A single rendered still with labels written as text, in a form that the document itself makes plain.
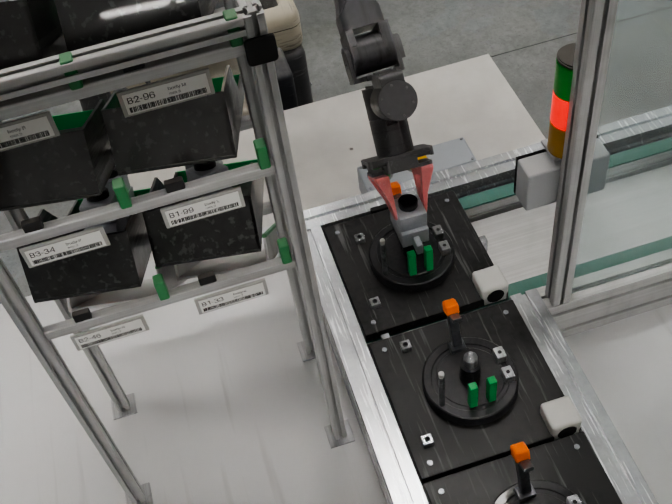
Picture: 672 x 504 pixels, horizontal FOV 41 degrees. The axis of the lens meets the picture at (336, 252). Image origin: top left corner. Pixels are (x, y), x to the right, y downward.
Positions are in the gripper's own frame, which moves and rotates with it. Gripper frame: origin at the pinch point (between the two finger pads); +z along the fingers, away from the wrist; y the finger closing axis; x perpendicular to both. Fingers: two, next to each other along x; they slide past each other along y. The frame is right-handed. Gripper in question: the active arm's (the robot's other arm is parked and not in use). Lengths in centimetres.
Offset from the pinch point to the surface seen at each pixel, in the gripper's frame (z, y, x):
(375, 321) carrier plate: 15.9, -9.1, 1.2
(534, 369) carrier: 26.0, 10.6, -11.5
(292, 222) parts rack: -8.2, -20.2, -34.0
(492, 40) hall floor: -19, 85, 197
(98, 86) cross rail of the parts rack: -27, -35, -49
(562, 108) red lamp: -11.8, 17.2, -24.9
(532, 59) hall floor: -9, 93, 184
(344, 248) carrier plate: 5.7, -9.6, 13.8
